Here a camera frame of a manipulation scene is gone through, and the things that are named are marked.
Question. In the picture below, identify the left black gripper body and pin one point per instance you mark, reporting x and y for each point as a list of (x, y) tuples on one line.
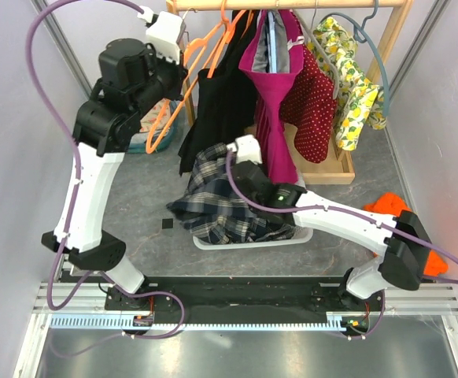
[(166, 80)]

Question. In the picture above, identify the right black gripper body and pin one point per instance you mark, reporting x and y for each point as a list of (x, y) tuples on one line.
[(259, 164)]

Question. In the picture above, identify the orange plastic hanger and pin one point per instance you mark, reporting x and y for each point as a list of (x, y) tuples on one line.
[(194, 51)]

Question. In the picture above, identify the navy plaid skirt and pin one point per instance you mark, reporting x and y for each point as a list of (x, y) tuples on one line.
[(208, 165)]

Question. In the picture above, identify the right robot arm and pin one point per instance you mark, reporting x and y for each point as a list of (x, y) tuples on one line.
[(400, 243)]

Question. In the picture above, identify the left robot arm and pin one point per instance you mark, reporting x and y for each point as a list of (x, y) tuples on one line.
[(135, 77)]

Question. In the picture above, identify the black pleated skirt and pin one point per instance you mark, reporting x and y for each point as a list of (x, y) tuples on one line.
[(226, 98)]

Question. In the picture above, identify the red polka dot skirt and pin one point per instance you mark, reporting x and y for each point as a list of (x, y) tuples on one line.
[(308, 95)]

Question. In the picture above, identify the magenta skirt grey lining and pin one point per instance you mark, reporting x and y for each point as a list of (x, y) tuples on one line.
[(272, 88)]

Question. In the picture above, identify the light blue hanger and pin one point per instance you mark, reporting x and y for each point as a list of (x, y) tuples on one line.
[(271, 42)]

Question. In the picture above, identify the grey hanger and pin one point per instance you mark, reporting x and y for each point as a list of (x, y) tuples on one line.
[(311, 38)]

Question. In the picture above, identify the slate blue hanger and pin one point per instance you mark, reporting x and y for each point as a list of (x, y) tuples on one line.
[(361, 36)]

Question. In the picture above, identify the floral pink cloth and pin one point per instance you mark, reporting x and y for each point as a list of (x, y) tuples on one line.
[(159, 115)]

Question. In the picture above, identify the teal laundry basket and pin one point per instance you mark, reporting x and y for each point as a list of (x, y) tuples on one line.
[(138, 141)]

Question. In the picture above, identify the white perforated basket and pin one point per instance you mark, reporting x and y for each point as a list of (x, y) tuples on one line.
[(220, 218)]

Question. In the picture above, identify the wooden clothes rack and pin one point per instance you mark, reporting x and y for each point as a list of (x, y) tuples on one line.
[(338, 168)]

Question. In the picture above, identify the small black floor square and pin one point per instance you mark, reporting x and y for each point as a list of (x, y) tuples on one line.
[(167, 223)]

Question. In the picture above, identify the lemon print garment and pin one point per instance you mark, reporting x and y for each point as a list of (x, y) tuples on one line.
[(359, 101)]

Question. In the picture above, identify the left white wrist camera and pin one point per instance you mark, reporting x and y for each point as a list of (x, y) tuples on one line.
[(164, 31)]

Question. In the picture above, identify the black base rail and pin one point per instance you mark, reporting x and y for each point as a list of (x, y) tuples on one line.
[(254, 298)]

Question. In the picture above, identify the white cable duct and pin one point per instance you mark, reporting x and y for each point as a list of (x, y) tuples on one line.
[(128, 322)]

